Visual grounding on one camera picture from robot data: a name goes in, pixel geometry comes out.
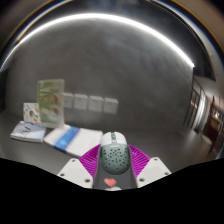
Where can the white book with blue band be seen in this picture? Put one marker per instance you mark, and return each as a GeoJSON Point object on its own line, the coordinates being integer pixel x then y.
{"type": "Point", "coordinates": [73, 138]}

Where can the small white sticker card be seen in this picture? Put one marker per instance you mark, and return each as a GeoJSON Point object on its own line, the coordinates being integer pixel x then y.
{"type": "Point", "coordinates": [30, 112]}

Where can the green printed acrylic sign stand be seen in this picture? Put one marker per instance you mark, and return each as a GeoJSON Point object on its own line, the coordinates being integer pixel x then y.
{"type": "Point", "coordinates": [50, 103]}

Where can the dark framed glass door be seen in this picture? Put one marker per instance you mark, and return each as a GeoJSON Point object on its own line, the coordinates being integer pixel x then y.
{"type": "Point", "coordinates": [203, 113]}

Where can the green and white perforated mouse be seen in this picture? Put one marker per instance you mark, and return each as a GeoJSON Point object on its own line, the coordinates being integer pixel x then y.
{"type": "Point", "coordinates": [115, 156]}

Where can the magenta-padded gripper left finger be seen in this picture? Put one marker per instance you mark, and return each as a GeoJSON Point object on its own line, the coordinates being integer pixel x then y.
{"type": "Point", "coordinates": [75, 171]}

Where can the grey patterned book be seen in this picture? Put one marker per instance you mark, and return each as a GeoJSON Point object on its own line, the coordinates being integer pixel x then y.
{"type": "Point", "coordinates": [28, 131]}

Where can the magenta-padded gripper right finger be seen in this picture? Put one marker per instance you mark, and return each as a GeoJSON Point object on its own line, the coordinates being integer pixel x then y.
{"type": "Point", "coordinates": [151, 170]}

